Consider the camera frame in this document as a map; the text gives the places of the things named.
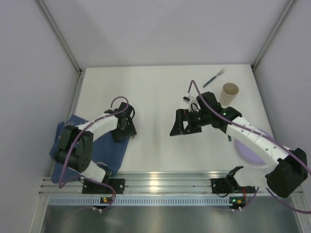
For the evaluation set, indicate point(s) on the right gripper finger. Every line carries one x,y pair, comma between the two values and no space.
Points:
181,114
179,128

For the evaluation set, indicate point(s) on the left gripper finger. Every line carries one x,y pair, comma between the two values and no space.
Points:
118,136
131,130

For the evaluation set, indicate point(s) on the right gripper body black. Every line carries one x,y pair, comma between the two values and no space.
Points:
189,122

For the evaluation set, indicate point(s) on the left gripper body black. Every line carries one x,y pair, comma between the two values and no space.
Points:
125,132

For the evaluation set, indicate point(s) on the blue cloth placemat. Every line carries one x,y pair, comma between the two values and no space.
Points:
107,155

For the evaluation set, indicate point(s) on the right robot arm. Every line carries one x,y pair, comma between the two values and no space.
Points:
285,170

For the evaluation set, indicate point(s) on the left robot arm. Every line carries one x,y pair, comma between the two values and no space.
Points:
75,147

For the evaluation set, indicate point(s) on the beige cup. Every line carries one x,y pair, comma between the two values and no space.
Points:
228,93

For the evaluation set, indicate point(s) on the purple plate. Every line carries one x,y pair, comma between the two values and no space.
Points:
247,155

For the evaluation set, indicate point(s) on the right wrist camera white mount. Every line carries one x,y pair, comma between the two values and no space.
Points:
192,102

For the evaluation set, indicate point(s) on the fork with green handle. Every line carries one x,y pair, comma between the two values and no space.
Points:
221,72

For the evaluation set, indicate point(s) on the aluminium rail frame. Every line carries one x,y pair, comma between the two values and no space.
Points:
147,183

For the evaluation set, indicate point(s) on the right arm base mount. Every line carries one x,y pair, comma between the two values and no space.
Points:
228,185

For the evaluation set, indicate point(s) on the perforated cable duct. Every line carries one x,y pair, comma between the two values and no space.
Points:
146,201

